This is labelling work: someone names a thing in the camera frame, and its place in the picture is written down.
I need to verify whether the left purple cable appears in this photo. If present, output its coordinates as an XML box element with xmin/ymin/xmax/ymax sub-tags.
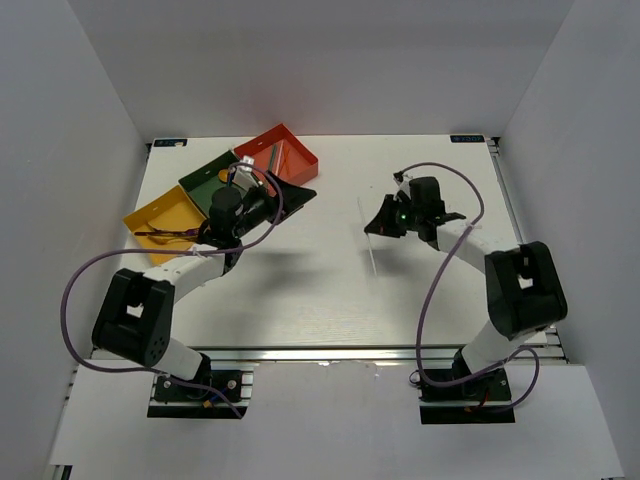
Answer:
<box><xmin>60</xmin><ymin>162</ymin><xmax>285</xmax><ymax>419</ymax></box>

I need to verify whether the purple fork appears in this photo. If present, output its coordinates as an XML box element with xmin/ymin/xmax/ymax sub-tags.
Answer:
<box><xmin>134</xmin><ymin>228</ymin><xmax>199</xmax><ymax>238</ymax></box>

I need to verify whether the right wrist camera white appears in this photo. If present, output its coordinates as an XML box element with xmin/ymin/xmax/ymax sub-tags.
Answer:
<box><xmin>393</xmin><ymin>171</ymin><xmax>413</xmax><ymax>202</ymax></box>

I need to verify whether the gold fork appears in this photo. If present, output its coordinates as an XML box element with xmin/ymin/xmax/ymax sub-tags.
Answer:
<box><xmin>146</xmin><ymin>236</ymin><xmax>198</xmax><ymax>245</ymax></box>

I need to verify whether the clear white chopstick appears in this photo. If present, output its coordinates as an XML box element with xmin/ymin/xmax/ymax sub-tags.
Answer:
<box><xmin>356</xmin><ymin>196</ymin><xmax>377</xmax><ymax>277</ymax></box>

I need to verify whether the green square container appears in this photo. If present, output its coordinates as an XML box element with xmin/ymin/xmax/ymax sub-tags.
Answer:
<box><xmin>178</xmin><ymin>150</ymin><xmax>237</xmax><ymax>218</ymax></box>

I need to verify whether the purple cable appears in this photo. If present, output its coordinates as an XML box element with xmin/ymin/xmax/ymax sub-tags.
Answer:
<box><xmin>60</xmin><ymin>162</ymin><xmax>285</xmax><ymax>419</ymax></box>
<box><xmin>399</xmin><ymin>161</ymin><xmax>541</xmax><ymax>414</ymax></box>

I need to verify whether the red square container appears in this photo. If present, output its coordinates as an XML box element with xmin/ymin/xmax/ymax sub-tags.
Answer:
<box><xmin>233</xmin><ymin>124</ymin><xmax>319</xmax><ymax>186</ymax></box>

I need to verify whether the blue table label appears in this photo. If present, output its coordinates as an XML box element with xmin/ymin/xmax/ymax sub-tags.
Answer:
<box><xmin>152</xmin><ymin>138</ymin><xmax>188</xmax><ymax>148</ymax></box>
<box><xmin>449</xmin><ymin>134</ymin><xmax>485</xmax><ymax>143</ymax></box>

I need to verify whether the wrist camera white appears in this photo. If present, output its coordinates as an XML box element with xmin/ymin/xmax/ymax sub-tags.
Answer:
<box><xmin>393</xmin><ymin>171</ymin><xmax>413</xmax><ymax>202</ymax></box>
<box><xmin>228</xmin><ymin>156</ymin><xmax>264</xmax><ymax>192</ymax></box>

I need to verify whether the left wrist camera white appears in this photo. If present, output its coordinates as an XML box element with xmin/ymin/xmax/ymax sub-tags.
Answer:
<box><xmin>228</xmin><ymin>156</ymin><xmax>264</xmax><ymax>192</ymax></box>

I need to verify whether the aluminium table frame rail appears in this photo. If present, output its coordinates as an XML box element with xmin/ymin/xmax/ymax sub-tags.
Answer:
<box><xmin>485</xmin><ymin>137</ymin><xmax>568</xmax><ymax>351</ymax></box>

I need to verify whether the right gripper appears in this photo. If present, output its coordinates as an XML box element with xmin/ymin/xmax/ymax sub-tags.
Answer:
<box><xmin>365</xmin><ymin>194</ymin><xmax>422</xmax><ymax>238</ymax></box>

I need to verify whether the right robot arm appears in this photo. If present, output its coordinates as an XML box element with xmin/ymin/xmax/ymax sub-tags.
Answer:
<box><xmin>364</xmin><ymin>172</ymin><xmax>568</xmax><ymax>399</ymax></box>

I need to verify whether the left blue table label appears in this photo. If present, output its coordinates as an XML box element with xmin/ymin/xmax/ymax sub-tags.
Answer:
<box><xmin>152</xmin><ymin>138</ymin><xmax>188</xmax><ymax>148</ymax></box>

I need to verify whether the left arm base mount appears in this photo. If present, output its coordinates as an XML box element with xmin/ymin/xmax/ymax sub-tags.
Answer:
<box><xmin>147</xmin><ymin>366</ymin><xmax>253</xmax><ymax>420</ymax></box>

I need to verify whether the orange chopstick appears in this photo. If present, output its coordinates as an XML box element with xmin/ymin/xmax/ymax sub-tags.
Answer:
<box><xmin>280</xmin><ymin>152</ymin><xmax>298</xmax><ymax>174</ymax></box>
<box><xmin>282</xmin><ymin>148</ymin><xmax>290</xmax><ymax>168</ymax></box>

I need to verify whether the yellow square container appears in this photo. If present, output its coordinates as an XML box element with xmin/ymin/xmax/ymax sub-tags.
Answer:
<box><xmin>123</xmin><ymin>185</ymin><xmax>205</xmax><ymax>265</ymax></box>

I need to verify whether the right blue table label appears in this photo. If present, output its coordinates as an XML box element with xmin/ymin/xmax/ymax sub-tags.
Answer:
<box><xmin>449</xmin><ymin>134</ymin><xmax>485</xmax><ymax>143</ymax></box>

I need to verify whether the green chopstick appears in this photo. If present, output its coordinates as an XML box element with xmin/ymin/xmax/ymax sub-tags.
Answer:
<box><xmin>268</xmin><ymin>143</ymin><xmax>280</xmax><ymax>171</ymax></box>

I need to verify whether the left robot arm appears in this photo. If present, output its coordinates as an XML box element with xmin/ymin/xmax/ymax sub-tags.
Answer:
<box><xmin>92</xmin><ymin>169</ymin><xmax>316</xmax><ymax>399</ymax></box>

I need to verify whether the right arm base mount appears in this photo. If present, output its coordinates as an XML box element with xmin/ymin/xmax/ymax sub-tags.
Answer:
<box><xmin>409</xmin><ymin>369</ymin><xmax>515</xmax><ymax>425</ymax></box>

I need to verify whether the orange gold spoon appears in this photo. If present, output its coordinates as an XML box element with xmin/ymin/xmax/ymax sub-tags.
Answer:
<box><xmin>218</xmin><ymin>169</ymin><xmax>235</xmax><ymax>184</ymax></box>

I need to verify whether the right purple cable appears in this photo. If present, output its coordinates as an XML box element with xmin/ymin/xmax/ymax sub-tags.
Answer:
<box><xmin>399</xmin><ymin>161</ymin><xmax>541</xmax><ymax>414</ymax></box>

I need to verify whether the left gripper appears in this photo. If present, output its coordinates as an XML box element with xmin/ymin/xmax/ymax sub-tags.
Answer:
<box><xmin>232</xmin><ymin>172</ymin><xmax>316</xmax><ymax>240</ymax></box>

